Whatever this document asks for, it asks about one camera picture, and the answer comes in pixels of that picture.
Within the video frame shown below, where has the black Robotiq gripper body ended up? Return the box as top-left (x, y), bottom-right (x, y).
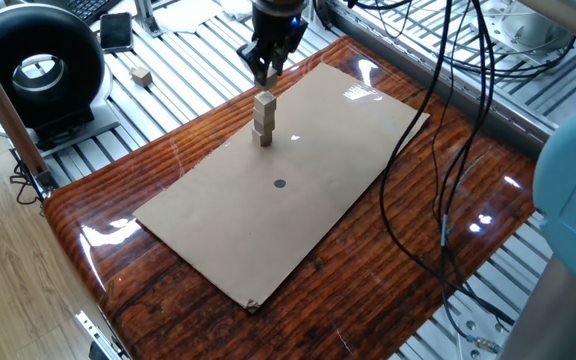
top-left (250, 0), bottom-right (310, 57)

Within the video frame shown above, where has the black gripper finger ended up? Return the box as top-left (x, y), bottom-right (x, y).
top-left (236, 42), bottom-right (269, 87)
top-left (269, 22), bottom-right (310, 77)

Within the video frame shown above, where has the white crumpled sheet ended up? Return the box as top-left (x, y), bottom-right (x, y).
top-left (155, 0), bottom-right (254, 34)

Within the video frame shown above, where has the black smartphone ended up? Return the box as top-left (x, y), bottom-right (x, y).
top-left (99, 12), bottom-right (135, 54)

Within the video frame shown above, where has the black computer keyboard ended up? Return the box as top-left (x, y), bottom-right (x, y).
top-left (62, 0), bottom-right (122, 25)

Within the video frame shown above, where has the brown cardboard sheet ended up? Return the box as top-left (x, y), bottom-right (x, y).
top-left (132, 62), bottom-right (430, 314)

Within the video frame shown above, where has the glossy brown wooden board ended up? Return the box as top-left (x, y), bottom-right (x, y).
top-left (42, 34), bottom-right (539, 360)

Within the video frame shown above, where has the small aluminium bracket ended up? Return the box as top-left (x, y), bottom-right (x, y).
top-left (134, 0), bottom-right (164, 38)

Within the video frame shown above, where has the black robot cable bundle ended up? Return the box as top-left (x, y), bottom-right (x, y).
top-left (312, 0), bottom-right (576, 354)

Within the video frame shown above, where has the thin black cable loop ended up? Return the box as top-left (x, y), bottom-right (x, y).
top-left (10, 159), bottom-right (44, 206)

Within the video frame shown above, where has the metal drawer rail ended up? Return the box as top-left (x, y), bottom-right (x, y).
top-left (74, 309), bottom-right (132, 360)

